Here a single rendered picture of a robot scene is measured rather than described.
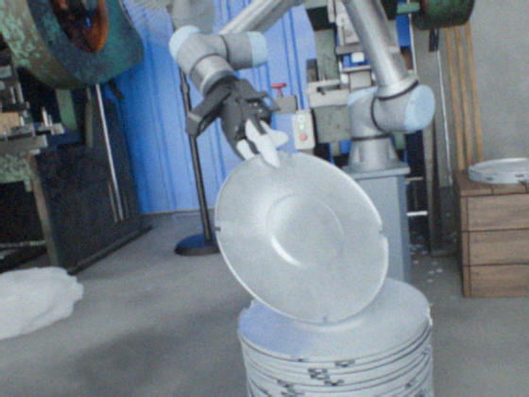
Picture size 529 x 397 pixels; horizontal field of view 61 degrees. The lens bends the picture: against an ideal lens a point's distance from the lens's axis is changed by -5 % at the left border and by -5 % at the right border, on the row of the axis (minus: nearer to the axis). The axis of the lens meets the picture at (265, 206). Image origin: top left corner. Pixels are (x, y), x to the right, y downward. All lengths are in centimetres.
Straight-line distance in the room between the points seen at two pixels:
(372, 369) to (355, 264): 19
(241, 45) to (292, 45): 236
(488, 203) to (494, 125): 196
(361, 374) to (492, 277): 102
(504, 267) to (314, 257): 96
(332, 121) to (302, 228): 125
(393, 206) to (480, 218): 29
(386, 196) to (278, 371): 83
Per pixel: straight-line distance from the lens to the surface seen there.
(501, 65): 345
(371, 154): 137
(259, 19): 116
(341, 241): 74
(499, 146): 347
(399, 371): 66
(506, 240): 155
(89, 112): 288
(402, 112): 128
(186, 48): 92
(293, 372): 64
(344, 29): 208
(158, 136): 359
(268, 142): 76
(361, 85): 199
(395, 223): 140
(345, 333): 68
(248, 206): 71
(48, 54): 234
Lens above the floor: 65
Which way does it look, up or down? 11 degrees down
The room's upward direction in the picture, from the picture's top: 8 degrees counter-clockwise
